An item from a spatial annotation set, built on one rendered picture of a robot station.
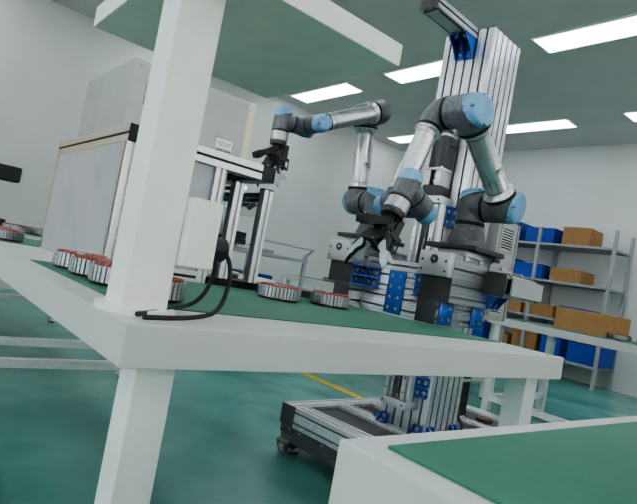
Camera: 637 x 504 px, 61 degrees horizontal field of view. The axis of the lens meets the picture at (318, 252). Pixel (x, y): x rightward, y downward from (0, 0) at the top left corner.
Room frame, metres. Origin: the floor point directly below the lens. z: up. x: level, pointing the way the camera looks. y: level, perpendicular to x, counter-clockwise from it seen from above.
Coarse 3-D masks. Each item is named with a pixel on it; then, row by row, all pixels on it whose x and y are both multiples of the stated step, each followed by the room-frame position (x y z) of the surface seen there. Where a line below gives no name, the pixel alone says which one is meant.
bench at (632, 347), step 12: (504, 324) 3.75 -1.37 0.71; (516, 324) 3.68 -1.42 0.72; (528, 324) 3.61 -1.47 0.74; (540, 324) 3.84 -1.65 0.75; (552, 336) 4.30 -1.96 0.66; (564, 336) 3.42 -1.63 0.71; (576, 336) 3.36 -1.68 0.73; (588, 336) 3.31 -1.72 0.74; (600, 336) 3.58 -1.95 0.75; (552, 348) 4.31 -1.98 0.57; (612, 348) 3.19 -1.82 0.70; (624, 348) 3.14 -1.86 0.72; (636, 348) 3.09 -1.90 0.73; (492, 384) 3.82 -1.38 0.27; (540, 384) 4.33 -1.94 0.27; (492, 396) 3.79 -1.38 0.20; (540, 396) 4.28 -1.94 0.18; (480, 408) 3.84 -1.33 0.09; (540, 408) 4.30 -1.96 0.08; (552, 420) 3.45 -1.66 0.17; (564, 420) 3.39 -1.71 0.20
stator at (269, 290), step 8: (264, 288) 1.35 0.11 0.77; (272, 288) 1.34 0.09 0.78; (280, 288) 1.34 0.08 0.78; (288, 288) 1.35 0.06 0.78; (296, 288) 1.36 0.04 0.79; (264, 296) 1.35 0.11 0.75; (272, 296) 1.34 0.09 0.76; (280, 296) 1.34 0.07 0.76; (288, 296) 1.34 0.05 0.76; (296, 296) 1.36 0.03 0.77
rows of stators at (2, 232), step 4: (0, 228) 1.82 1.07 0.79; (4, 228) 1.90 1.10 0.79; (8, 228) 2.01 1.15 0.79; (0, 232) 1.82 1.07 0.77; (4, 232) 1.82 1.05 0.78; (8, 232) 1.83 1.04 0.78; (12, 232) 1.84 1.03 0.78; (16, 232) 1.85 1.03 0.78; (20, 232) 1.87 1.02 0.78; (0, 236) 1.82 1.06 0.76; (4, 236) 1.82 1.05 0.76; (8, 236) 1.83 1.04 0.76; (12, 236) 1.84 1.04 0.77; (16, 236) 1.85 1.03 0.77; (20, 236) 1.87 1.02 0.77; (24, 236) 1.89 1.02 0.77; (12, 240) 1.84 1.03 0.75; (16, 240) 1.85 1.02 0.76; (20, 240) 1.87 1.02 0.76
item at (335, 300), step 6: (312, 294) 1.47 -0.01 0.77; (318, 294) 1.46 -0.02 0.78; (324, 294) 1.45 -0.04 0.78; (330, 294) 1.45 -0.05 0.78; (336, 294) 1.45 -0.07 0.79; (342, 294) 1.52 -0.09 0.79; (312, 300) 1.47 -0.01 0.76; (318, 300) 1.45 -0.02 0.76; (324, 300) 1.45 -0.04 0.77; (330, 300) 1.45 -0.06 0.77; (336, 300) 1.45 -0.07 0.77; (342, 300) 1.46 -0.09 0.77; (348, 300) 1.48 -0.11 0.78; (330, 306) 1.45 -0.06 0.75; (336, 306) 1.45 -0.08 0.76; (342, 306) 1.46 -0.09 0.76; (348, 306) 1.48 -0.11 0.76
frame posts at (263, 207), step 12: (240, 192) 1.54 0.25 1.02; (264, 192) 1.59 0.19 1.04; (228, 204) 1.54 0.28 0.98; (240, 204) 1.54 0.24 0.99; (264, 204) 1.59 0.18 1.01; (228, 216) 1.53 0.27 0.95; (264, 216) 1.61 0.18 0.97; (228, 228) 1.53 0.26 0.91; (264, 228) 1.60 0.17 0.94; (228, 240) 1.53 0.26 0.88; (252, 240) 1.60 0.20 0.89; (252, 252) 1.59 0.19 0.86; (252, 264) 1.59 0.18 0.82; (216, 276) 1.54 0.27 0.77; (252, 276) 1.61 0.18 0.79
